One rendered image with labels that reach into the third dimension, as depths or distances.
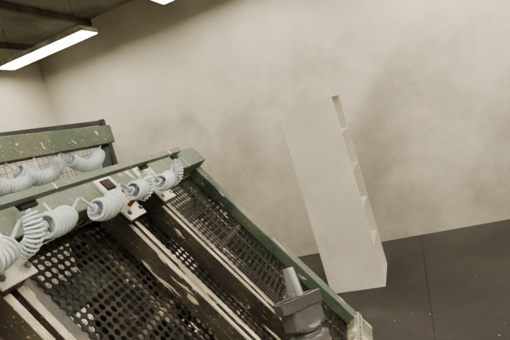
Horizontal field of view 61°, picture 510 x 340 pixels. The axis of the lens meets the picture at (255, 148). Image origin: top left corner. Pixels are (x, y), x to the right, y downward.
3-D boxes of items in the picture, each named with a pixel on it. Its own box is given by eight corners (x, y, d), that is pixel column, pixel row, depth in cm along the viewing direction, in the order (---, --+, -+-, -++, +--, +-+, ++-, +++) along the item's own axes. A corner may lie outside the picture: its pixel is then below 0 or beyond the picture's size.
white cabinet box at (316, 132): (385, 286, 447) (330, 95, 437) (331, 294, 466) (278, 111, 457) (387, 263, 503) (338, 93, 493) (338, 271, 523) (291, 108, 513)
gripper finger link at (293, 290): (292, 266, 93) (301, 296, 91) (282, 269, 95) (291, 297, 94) (287, 269, 92) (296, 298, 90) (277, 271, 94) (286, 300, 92)
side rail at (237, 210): (339, 332, 218) (354, 317, 216) (182, 183, 228) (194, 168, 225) (339, 323, 226) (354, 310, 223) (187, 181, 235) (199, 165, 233)
